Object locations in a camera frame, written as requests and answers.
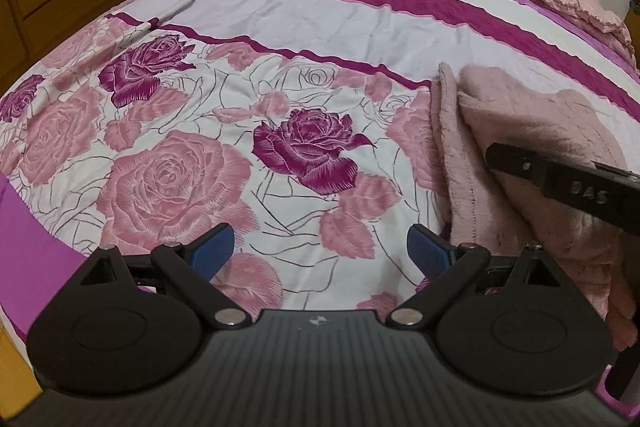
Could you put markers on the yellow wooden cabinet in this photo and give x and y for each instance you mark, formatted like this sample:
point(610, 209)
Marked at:
point(634, 37)

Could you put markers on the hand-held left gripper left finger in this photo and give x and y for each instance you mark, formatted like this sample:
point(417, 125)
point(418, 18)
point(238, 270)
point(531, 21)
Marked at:
point(212, 249)

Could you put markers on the pink knitted sweater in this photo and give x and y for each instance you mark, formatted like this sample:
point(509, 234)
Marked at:
point(525, 117)

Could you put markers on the floral striped bed sheet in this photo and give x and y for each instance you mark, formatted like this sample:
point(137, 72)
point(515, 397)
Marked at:
point(300, 32)

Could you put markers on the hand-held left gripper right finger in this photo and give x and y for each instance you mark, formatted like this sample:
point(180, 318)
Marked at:
point(430, 252)

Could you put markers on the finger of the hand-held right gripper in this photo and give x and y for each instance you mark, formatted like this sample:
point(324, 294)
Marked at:
point(515, 163)

